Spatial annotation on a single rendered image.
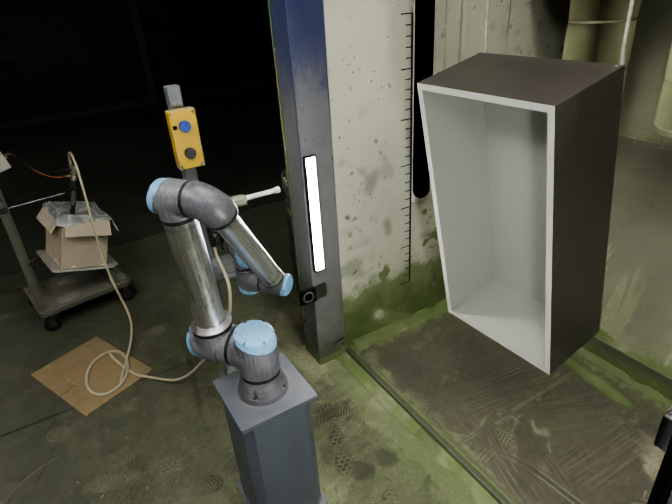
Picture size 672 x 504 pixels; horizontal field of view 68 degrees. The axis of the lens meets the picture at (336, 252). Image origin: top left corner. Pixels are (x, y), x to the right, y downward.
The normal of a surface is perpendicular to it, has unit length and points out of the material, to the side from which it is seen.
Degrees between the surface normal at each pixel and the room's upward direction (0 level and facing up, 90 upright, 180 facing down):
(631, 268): 57
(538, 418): 0
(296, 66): 90
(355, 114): 90
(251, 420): 0
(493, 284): 12
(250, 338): 5
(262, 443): 90
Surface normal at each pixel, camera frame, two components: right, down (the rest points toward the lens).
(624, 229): -0.75, -0.23
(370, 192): 0.52, 0.38
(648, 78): -0.85, 0.29
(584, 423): -0.06, -0.88
